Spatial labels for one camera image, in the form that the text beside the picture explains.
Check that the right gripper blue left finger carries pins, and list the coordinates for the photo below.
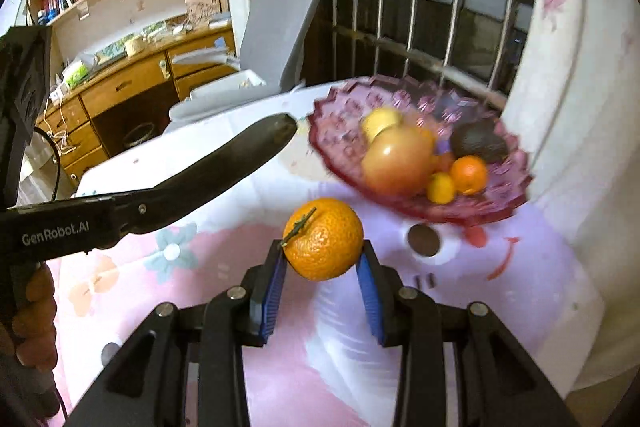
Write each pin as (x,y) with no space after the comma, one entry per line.
(265,297)

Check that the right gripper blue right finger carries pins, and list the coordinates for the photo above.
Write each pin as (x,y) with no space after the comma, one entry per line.
(379,285)

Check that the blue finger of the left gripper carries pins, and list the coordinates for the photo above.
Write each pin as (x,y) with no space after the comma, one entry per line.
(138,212)

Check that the large orange tangerine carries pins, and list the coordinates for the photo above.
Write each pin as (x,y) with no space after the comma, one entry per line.
(323,239)

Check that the small orange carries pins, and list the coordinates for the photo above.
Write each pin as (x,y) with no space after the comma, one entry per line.
(441,189)

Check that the red apple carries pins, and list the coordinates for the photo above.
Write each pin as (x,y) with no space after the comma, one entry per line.
(398,162)

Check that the yellow pear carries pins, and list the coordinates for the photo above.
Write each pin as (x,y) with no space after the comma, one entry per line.
(378,120)

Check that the dark avocado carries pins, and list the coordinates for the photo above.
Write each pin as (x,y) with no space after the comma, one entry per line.
(478,139)

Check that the left hand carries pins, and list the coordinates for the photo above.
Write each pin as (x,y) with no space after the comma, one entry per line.
(28,352)

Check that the wooden desk with drawers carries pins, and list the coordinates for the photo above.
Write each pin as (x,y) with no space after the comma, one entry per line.
(101,118)

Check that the cartoon printed tablecloth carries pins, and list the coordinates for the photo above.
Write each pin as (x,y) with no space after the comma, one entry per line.
(321,366)

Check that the purple glass fruit bowl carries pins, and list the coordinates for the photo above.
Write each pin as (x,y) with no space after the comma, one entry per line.
(335,134)

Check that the grey office chair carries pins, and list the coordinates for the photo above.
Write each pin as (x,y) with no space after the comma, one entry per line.
(269,62)

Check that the white floral curtain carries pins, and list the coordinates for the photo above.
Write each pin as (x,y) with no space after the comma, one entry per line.
(575,107)

